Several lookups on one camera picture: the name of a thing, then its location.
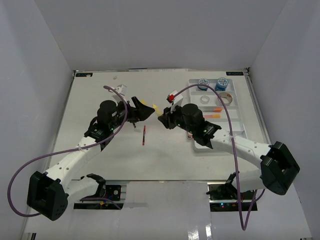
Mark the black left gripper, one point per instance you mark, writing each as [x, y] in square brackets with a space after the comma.
[135, 116]

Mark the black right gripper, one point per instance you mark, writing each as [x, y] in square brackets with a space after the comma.
[167, 117]

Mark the clear tape roll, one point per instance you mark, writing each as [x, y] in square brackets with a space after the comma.
[204, 99]

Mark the orange pink highlighter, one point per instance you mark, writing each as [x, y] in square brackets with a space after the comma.
[212, 116]

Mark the orange eraser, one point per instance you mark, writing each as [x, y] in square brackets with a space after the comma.
[217, 109]

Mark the white compartment tray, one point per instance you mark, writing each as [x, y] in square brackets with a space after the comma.
[233, 110]

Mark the blue tape roll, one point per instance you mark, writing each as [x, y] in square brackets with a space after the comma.
[203, 84]
[221, 84]

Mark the brown packing tape roll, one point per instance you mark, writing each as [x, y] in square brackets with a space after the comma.
[224, 98]

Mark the yellow white highlighter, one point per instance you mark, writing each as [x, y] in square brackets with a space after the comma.
[157, 110]

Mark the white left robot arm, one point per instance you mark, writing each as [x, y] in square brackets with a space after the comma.
[47, 191]

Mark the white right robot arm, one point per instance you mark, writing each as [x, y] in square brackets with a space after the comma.
[276, 166]

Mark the red pen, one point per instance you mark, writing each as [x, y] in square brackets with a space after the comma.
[144, 135]

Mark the left black table label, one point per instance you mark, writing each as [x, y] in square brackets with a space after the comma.
[83, 74]

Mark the black table label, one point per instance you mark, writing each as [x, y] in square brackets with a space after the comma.
[234, 73]
[83, 74]

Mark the right black table label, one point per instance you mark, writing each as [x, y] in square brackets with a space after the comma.
[234, 73]

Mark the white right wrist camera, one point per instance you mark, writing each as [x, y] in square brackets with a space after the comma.
[175, 99]

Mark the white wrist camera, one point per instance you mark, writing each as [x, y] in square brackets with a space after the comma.
[175, 99]
[121, 90]

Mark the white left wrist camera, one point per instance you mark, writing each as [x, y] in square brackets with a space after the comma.
[121, 90]

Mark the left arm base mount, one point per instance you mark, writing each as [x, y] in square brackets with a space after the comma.
[106, 197]

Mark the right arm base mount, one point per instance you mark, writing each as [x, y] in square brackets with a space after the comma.
[223, 197]

